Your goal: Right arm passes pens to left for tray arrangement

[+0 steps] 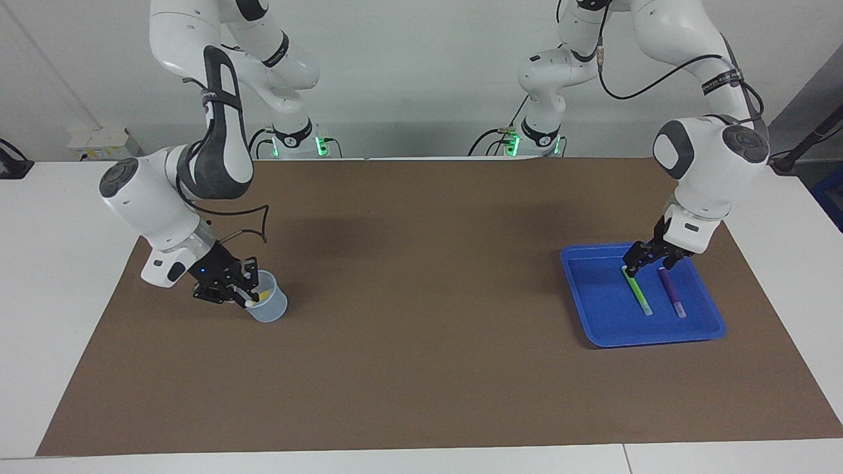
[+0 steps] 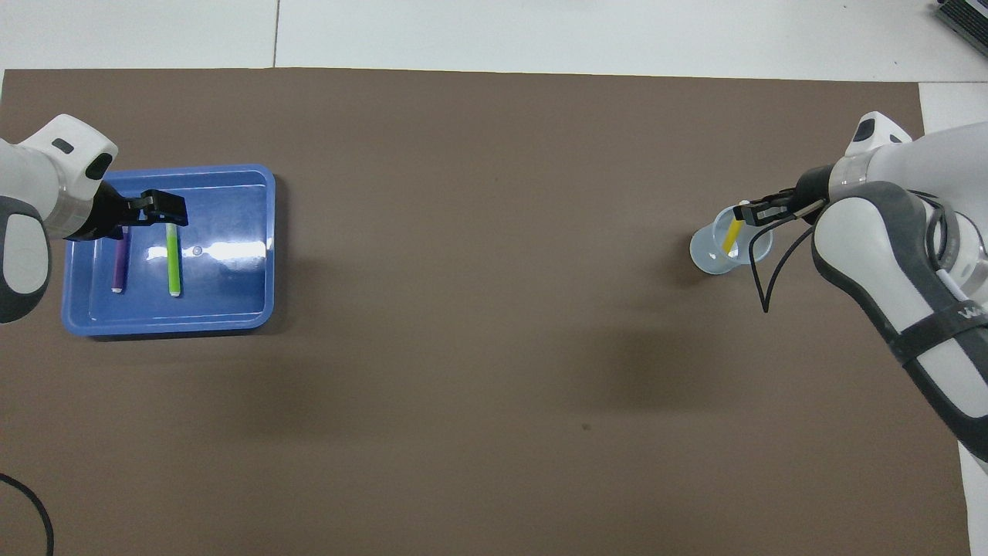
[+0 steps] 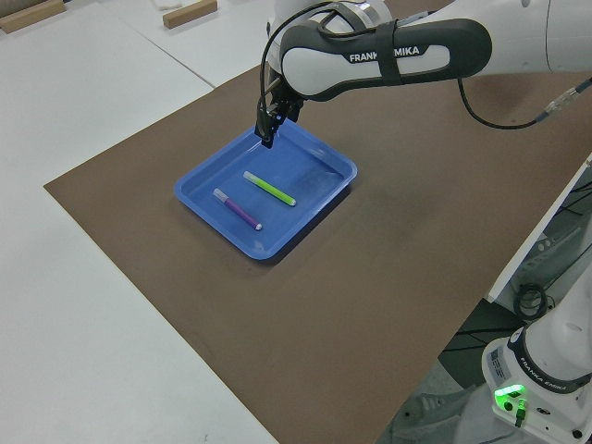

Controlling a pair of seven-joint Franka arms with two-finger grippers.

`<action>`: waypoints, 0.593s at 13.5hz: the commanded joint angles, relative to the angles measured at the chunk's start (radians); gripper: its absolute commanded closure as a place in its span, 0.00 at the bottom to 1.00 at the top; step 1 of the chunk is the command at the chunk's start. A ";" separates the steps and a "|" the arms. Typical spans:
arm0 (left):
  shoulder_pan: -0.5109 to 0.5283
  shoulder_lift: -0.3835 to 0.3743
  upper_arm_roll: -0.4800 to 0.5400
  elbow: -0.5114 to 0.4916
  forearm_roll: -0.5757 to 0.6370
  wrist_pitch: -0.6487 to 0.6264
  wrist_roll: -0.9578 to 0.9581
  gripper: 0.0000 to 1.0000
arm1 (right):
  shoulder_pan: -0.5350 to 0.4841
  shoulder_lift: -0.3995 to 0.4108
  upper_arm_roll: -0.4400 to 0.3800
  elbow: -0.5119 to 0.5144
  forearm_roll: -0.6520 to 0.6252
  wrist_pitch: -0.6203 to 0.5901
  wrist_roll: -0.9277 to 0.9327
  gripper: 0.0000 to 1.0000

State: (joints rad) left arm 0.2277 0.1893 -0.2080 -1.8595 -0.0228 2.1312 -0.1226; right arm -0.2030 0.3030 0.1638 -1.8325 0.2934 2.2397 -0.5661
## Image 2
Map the green pen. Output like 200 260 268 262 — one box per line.
166 222 184 298

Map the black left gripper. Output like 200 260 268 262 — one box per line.
65 183 189 242

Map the purple pen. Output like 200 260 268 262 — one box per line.
112 226 132 294

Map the thin black loose cable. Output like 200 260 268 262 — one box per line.
0 473 55 556

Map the blue plastic tray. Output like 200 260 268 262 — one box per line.
60 164 276 337

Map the dark grey device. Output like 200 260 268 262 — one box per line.
934 0 988 59

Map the brown table mat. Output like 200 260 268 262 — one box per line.
0 68 972 556

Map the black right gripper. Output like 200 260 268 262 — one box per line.
733 165 835 225

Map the translucent plastic cup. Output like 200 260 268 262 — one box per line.
689 205 773 275

